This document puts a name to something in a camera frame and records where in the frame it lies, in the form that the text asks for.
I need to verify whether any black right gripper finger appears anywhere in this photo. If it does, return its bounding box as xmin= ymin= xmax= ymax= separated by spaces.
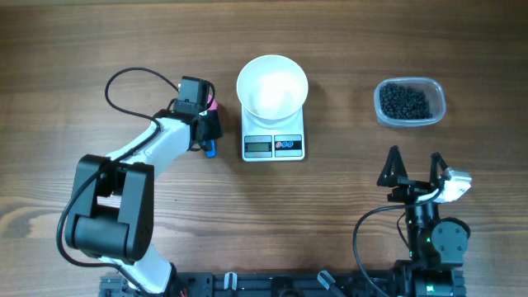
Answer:
xmin=429 ymin=152 xmax=448 ymax=186
xmin=376 ymin=145 xmax=408 ymax=186

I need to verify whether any white bowl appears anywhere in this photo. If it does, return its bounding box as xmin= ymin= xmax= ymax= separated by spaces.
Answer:
xmin=236 ymin=54 xmax=309 ymax=130

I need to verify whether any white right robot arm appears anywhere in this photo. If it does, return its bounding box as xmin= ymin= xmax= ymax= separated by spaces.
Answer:
xmin=377 ymin=146 xmax=472 ymax=297

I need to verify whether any pink scoop with blue handle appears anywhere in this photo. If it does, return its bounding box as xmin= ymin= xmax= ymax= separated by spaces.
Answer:
xmin=205 ymin=95 xmax=218 ymax=158

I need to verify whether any pile of black beans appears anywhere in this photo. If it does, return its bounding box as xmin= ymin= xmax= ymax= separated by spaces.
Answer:
xmin=379 ymin=82 xmax=432 ymax=120

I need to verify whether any clear plastic container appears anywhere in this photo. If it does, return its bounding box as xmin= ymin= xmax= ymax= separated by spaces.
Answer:
xmin=374 ymin=77 xmax=446 ymax=128

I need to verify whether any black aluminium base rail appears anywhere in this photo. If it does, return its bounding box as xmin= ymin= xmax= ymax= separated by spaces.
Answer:
xmin=97 ymin=270 xmax=467 ymax=297

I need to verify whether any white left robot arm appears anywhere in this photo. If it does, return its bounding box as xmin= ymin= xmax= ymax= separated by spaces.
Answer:
xmin=56 ymin=76 xmax=223 ymax=296

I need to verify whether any white digital kitchen scale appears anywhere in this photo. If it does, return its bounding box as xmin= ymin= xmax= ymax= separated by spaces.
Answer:
xmin=242 ymin=108 xmax=305 ymax=162

